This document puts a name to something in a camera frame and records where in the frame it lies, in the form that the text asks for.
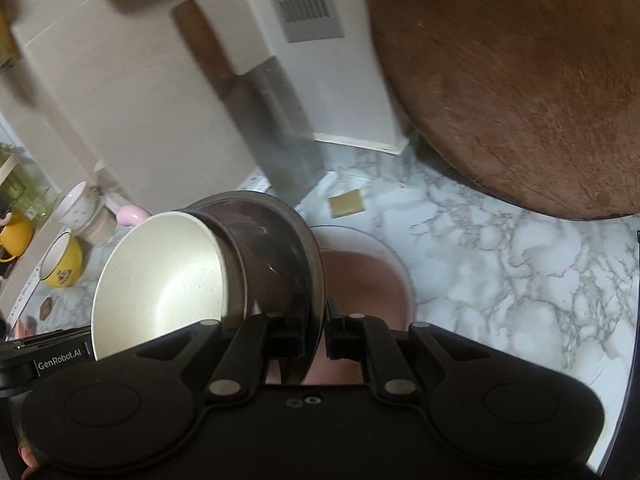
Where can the large steel bowl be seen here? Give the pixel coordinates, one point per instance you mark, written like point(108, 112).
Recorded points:
point(270, 250)

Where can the cream bowl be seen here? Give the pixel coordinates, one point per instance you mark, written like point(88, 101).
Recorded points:
point(160, 280)

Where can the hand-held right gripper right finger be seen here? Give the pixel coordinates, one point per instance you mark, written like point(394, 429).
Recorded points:
point(342, 335)

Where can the person's left hand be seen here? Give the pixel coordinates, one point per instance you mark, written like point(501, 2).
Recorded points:
point(29, 462)

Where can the yellow patterned bowl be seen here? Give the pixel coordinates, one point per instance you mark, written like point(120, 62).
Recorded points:
point(62, 265)

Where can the white floral bowl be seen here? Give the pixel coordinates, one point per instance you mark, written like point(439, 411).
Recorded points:
point(75, 210)

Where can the pink heart-shaped dish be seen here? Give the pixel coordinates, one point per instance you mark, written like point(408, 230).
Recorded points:
point(360, 280)

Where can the yellow mug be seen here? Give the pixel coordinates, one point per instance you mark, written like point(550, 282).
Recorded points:
point(15, 235)

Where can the small steel bowl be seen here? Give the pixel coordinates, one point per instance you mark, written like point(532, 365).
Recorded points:
point(232, 280)

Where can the small beige sponge piece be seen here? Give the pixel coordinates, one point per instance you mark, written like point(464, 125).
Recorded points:
point(347, 203)

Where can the grey vent grille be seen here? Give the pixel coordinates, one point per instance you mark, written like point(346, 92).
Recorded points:
point(305, 0)

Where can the small brown block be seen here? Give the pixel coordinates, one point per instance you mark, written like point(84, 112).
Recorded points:
point(46, 307)

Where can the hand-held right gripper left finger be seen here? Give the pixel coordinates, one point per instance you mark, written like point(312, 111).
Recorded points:
point(287, 340)

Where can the round wooden cutting board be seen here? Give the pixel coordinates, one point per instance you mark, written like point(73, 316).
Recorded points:
point(500, 85)

